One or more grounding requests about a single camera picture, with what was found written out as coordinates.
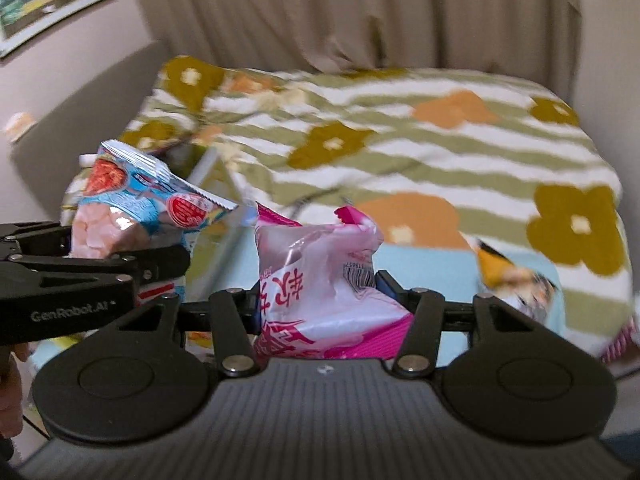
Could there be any pink white snack bag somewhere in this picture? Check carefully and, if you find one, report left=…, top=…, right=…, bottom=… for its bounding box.
left=254, top=206, right=412, bottom=361

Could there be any grey bed headboard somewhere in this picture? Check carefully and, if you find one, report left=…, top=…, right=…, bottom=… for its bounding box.
left=1, top=41, right=169, bottom=221

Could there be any green cardboard box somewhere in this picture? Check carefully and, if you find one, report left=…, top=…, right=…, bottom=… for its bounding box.
left=183, top=148, right=245, bottom=302

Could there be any green striped floral duvet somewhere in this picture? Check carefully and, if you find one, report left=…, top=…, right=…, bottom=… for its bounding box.
left=115, top=55, right=636, bottom=360

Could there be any beige curtain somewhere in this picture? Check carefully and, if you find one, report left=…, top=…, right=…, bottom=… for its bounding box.
left=139, top=0, right=582, bottom=99

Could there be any yellow snack bag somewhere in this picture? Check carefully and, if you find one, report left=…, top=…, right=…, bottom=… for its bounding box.
left=475, top=240, right=556, bottom=324

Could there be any person's left hand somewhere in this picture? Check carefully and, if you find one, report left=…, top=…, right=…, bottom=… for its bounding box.
left=0, top=344, right=30, bottom=439

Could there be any blue red candy bag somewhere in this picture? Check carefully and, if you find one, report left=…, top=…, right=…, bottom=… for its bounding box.
left=70, top=140, right=238, bottom=259

